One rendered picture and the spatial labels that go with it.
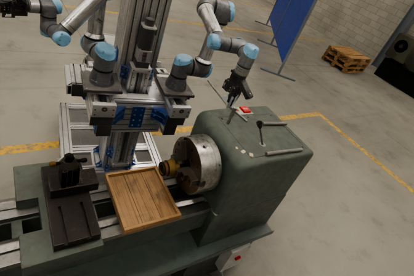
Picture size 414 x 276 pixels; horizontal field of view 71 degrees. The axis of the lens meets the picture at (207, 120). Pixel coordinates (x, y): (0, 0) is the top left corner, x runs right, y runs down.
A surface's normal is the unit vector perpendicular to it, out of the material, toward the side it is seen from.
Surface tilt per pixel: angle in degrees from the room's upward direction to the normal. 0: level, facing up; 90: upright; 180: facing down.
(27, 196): 0
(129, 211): 0
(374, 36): 90
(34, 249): 0
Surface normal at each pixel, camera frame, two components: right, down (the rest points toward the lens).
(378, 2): -0.81, 0.08
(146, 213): 0.31, -0.78
